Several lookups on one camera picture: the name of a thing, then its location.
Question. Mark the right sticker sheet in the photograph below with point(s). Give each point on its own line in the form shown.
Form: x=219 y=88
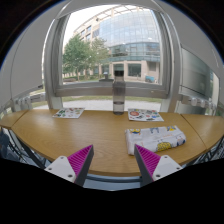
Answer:
x=143 y=115

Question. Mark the grey window frame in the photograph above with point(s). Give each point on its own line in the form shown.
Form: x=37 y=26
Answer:
x=95 y=38

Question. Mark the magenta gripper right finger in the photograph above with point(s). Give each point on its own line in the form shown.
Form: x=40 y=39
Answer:
x=152 y=166

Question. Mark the right white power strip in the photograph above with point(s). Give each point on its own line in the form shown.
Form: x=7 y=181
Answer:
x=196 y=101

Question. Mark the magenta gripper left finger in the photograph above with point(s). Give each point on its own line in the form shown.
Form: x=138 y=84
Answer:
x=73 y=168

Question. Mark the white power strip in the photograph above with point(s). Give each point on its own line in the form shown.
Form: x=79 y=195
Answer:
x=196 y=101
x=30 y=101

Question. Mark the white cartoon print towel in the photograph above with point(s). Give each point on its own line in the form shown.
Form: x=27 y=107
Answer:
x=155 y=139

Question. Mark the sticker sheet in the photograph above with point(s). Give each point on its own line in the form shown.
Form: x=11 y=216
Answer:
x=69 y=113
x=143 y=115

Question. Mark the left sticker sheet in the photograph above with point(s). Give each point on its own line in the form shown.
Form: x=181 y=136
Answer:
x=69 y=113

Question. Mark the grey translucent water bottle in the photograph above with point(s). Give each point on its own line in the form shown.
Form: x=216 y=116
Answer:
x=118 y=87

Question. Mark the left white power strip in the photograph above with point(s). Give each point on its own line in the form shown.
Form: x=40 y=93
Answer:
x=30 y=101

